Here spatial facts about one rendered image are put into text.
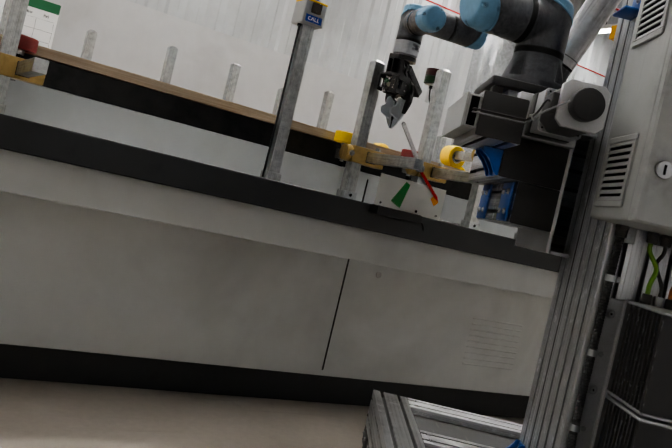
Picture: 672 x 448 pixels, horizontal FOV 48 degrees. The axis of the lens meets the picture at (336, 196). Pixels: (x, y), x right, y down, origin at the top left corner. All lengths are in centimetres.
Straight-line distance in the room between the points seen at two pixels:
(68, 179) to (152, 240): 39
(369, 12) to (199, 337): 875
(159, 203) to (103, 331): 45
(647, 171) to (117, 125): 145
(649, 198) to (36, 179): 139
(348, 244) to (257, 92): 769
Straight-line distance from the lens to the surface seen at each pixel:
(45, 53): 218
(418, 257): 249
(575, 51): 209
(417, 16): 219
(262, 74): 998
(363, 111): 230
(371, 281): 265
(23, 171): 199
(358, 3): 1072
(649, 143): 132
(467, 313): 294
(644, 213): 131
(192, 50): 965
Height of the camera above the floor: 68
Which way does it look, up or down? level
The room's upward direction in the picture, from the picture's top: 13 degrees clockwise
